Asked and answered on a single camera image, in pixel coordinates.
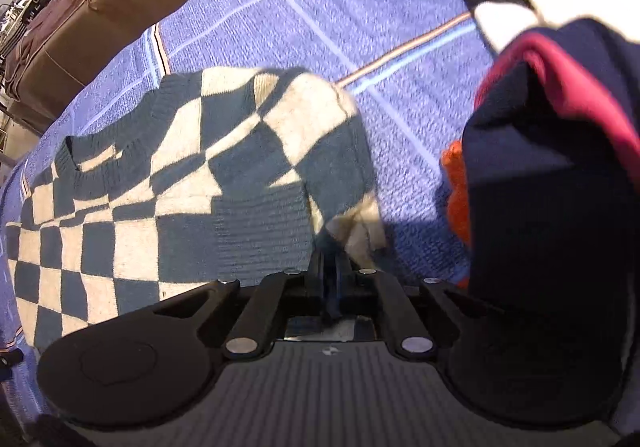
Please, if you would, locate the blue plaid blanket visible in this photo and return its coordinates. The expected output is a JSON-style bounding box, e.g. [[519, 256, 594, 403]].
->
[[0, 0, 503, 433]]

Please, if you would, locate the navy and maroon garment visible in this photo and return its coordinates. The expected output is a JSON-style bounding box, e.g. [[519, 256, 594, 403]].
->
[[460, 20, 640, 428]]

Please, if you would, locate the green and cream checkered sweater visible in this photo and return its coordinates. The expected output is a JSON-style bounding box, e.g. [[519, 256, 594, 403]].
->
[[5, 67, 388, 363]]

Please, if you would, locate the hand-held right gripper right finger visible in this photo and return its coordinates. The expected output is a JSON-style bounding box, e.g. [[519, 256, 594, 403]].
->
[[334, 249, 506, 361]]

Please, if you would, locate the orange cloth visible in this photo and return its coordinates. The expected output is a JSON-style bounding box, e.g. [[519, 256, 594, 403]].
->
[[440, 140, 475, 290]]

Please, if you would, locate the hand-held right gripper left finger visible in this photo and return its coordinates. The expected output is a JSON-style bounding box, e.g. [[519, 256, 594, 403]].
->
[[150, 249, 329, 361]]

